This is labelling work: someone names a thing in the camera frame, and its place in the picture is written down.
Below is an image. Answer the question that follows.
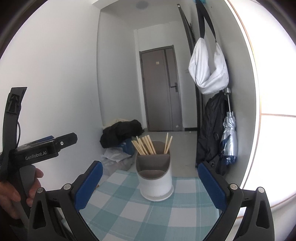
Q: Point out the silver folded umbrella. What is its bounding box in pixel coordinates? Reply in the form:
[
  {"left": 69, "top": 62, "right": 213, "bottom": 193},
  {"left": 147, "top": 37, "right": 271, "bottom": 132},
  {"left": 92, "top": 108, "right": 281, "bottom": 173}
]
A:
[{"left": 216, "top": 88, "right": 238, "bottom": 176}]

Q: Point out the teal checked placemat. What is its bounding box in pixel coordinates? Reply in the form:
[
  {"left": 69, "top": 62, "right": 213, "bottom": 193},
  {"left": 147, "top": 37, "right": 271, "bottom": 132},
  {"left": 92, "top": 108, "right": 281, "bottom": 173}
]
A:
[{"left": 80, "top": 171, "right": 219, "bottom": 240}]

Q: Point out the cream cloth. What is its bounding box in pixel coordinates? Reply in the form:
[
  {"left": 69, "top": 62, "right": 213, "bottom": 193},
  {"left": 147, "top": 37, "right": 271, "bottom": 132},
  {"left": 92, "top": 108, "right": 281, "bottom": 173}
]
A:
[{"left": 103, "top": 118, "right": 129, "bottom": 129}]

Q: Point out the wooden chopstick in holder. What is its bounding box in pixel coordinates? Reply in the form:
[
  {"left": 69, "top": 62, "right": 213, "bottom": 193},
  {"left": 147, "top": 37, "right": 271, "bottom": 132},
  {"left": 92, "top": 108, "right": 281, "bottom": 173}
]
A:
[
  {"left": 165, "top": 136, "right": 173, "bottom": 154},
  {"left": 137, "top": 137, "right": 149, "bottom": 155},
  {"left": 138, "top": 136, "right": 151, "bottom": 156}
]

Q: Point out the person's left hand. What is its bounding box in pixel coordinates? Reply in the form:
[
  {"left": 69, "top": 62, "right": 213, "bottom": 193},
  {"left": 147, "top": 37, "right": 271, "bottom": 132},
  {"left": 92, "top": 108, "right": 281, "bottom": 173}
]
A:
[{"left": 1, "top": 168, "right": 44, "bottom": 219}]

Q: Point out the white hanging bag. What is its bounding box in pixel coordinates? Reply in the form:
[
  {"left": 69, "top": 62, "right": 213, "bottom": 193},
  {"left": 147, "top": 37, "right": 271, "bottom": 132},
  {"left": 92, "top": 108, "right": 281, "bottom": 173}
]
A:
[{"left": 192, "top": 1, "right": 229, "bottom": 94}]

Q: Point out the grey plastic parcel bag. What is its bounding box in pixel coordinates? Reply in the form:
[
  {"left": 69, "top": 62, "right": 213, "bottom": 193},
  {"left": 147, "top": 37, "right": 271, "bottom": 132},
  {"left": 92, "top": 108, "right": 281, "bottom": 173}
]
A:
[{"left": 101, "top": 159, "right": 133, "bottom": 177}]

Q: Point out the white plastic parcel bag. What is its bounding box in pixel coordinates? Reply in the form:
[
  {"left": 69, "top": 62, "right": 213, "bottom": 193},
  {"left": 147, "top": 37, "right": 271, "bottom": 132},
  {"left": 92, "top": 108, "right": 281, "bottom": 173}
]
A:
[{"left": 103, "top": 147, "right": 131, "bottom": 163}]

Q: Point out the black jacket pile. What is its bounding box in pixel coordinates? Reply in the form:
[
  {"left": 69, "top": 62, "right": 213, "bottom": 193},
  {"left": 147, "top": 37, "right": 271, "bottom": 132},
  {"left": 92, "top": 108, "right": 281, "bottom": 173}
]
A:
[{"left": 100, "top": 120, "right": 144, "bottom": 149}]

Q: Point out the white grey utensil holder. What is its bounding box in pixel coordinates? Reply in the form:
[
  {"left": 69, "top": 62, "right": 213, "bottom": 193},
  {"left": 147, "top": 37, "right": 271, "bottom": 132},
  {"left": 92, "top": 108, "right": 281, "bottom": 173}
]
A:
[{"left": 135, "top": 141, "right": 174, "bottom": 202}]

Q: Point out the black backpack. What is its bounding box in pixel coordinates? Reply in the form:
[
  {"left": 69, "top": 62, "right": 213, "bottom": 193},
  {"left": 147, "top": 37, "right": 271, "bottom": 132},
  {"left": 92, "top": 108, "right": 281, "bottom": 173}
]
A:
[{"left": 196, "top": 91, "right": 228, "bottom": 166}]

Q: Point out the grey entrance door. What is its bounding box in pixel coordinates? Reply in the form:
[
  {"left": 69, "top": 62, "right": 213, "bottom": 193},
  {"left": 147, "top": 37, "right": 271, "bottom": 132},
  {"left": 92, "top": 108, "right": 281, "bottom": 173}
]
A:
[{"left": 139, "top": 45, "right": 183, "bottom": 132}]

